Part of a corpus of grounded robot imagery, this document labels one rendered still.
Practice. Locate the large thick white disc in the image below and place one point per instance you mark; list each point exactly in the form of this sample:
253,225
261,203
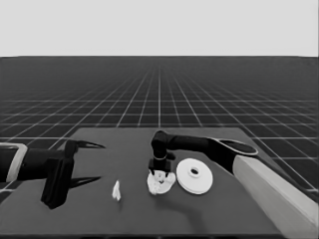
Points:
186,176

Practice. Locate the white round carrier with pins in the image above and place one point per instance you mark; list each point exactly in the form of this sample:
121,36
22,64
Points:
163,190

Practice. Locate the small white toothed gear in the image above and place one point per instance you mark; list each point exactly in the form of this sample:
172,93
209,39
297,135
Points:
151,182
160,175
170,179

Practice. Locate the small white T-shaped piece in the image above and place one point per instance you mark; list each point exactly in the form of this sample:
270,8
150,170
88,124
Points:
116,192

